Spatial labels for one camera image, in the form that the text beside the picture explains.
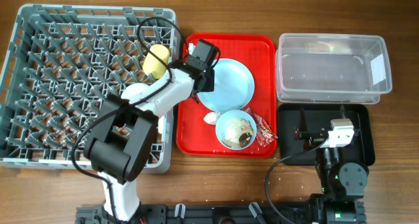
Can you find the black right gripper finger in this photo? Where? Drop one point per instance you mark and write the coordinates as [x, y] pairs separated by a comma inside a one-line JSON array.
[[301, 133], [343, 112]]

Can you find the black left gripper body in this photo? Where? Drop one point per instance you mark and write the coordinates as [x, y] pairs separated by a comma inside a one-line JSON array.
[[209, 69]]

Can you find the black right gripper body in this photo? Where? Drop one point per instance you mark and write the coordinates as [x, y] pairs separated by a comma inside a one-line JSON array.
[[313, 140]]

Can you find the light blue plate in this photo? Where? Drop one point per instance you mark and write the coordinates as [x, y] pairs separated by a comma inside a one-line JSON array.
[[233, 89]]

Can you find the yellow plastic cup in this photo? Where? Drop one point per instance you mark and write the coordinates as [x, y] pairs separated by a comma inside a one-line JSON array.
[[153, 65]]

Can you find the light blue food bowl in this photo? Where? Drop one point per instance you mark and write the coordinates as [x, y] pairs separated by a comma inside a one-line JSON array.
[[222, 124]]

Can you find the white plastic spoon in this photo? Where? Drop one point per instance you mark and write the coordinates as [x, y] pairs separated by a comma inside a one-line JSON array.
[[161, 124]]

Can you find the light green small bowl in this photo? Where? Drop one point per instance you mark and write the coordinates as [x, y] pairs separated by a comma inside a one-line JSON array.
[[135, 92]]

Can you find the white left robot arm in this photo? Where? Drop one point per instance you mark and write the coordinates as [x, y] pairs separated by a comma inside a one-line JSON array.
[[121, 137]]

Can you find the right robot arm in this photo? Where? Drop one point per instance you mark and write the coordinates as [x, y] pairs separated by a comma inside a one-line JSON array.
[[343, 182]]

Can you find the grey plastic dishwasher rack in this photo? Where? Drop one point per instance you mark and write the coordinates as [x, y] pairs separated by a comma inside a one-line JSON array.
[[62, 62]]

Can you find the black plastic tray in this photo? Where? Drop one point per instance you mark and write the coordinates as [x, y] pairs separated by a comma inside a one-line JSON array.
[[319, 116]]

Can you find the red snack wrapper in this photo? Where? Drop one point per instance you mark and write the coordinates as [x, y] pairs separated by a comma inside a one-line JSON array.
[[265, 135]]

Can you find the crumpled white napkin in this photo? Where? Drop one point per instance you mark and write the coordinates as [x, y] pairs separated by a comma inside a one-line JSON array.
[[212, 118]]

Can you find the clear plastic bin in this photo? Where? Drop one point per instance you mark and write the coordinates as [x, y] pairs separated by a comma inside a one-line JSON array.
[[332, 68]]

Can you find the red plastic serving tray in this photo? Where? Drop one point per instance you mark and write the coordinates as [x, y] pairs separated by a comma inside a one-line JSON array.
[[257, 53]]

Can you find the rice and food scraps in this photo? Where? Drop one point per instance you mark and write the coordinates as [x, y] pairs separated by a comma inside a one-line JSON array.
[[238, 133]]

